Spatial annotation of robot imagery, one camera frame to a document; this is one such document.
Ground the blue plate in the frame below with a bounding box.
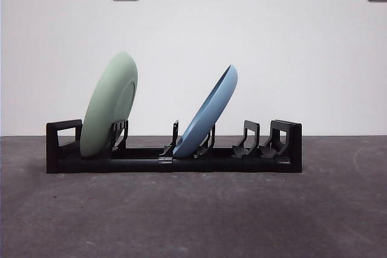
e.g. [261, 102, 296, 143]
[172, 64, 239, 159]

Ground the pale green plate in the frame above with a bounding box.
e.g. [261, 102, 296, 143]
[80, 51, 139, 158]

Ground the black plastic plate rack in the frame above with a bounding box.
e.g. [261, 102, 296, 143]
[46, 118, 303, 175]

